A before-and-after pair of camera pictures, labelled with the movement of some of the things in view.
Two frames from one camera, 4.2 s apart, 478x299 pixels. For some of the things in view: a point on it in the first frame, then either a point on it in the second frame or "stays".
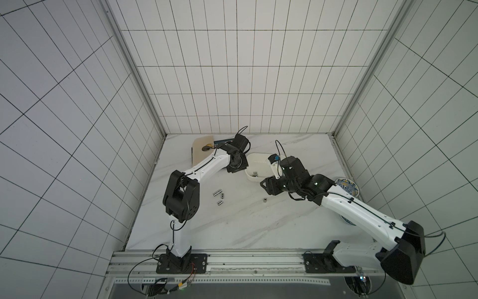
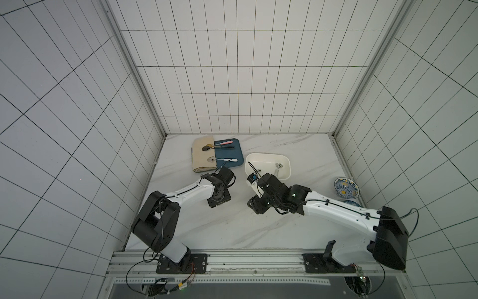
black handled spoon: [205, 148] stays
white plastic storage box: [258, 167] stays
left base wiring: [162, 286] stays
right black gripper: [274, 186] -> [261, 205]
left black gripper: [244, 164] -> [226, 198]
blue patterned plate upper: [349, 185] stays
